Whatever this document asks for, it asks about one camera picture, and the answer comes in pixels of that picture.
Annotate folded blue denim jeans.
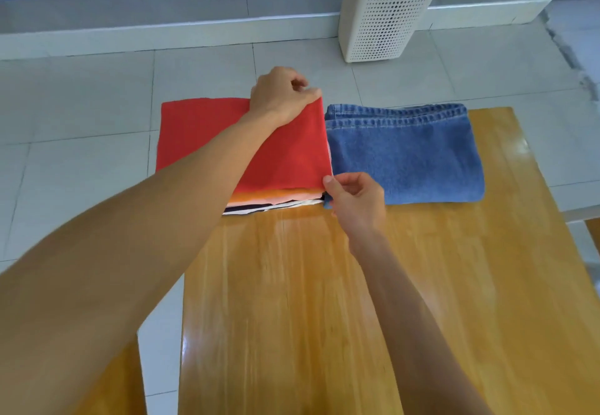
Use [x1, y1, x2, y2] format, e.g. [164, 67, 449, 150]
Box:
[323, 103, 486, 208]

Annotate dark navy folded garment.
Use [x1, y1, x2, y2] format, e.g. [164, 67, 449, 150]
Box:
[223, 201, 302, 214]

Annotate tall white perforated laundry basket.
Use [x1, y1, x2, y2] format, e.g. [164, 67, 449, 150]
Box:
[338, 0, 466, 63]

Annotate wooden bench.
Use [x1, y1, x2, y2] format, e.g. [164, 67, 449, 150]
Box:
[69, 334, 148, 415]
[584, 217, 600, 254]

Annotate person's left forearm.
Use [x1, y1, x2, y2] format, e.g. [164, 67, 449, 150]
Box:
[0, 109, 284, 415]

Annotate orange folded garment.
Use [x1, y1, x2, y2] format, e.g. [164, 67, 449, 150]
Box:
[228, 188, 325, 205]

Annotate person's right forearm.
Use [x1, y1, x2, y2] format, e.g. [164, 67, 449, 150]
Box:
[348, 228, 494, 415]

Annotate person's left hand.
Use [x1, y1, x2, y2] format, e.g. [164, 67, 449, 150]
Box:
[249, 67, 323, 128]

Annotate white folded garment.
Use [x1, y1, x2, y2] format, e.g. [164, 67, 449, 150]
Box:
[222, 198, 325, 216]

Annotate person's right hand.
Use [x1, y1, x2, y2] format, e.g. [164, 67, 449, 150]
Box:
[322, 172, 388, 240]

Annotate red cloth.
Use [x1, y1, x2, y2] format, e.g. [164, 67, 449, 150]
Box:
[156, 96, 334, 195]

